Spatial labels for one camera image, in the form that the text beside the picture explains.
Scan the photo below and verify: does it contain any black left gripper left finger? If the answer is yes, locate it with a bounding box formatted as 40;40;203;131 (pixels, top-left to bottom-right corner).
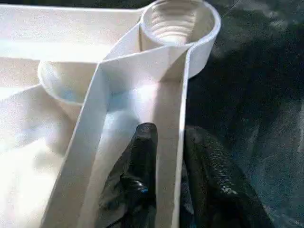
97;122;159;228

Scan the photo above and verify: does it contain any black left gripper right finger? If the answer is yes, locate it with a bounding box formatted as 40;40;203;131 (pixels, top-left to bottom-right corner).
182;125;275;228

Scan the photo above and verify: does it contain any white plastic table top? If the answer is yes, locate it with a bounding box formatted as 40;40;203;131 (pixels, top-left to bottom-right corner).
0;0;222;228

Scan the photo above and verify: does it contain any black work mat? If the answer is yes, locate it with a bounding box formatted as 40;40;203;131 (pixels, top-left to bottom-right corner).
180;0;304;228

